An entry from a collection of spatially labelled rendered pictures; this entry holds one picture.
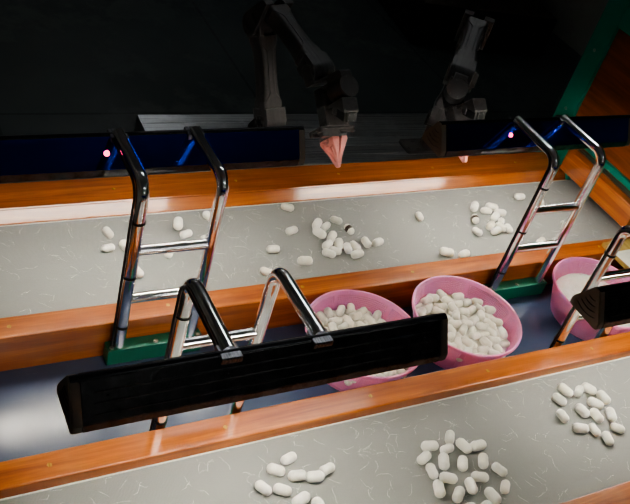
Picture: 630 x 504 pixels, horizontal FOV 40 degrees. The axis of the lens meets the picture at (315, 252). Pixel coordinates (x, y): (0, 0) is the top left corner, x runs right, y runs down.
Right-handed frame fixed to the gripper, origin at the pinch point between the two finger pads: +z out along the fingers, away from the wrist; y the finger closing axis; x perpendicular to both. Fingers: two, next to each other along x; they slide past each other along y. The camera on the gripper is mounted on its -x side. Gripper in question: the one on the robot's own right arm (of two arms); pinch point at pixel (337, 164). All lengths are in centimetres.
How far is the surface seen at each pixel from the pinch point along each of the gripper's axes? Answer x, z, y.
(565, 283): -17, 39, 52
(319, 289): -14.7, 31.5, -19.5
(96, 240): 5, 13, -62
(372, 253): -5.1, 24.0, 2.3
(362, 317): -17.2, 39.3, -11.2
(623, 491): -57, 82, 16
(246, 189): 9.7, 2.8, -21.7
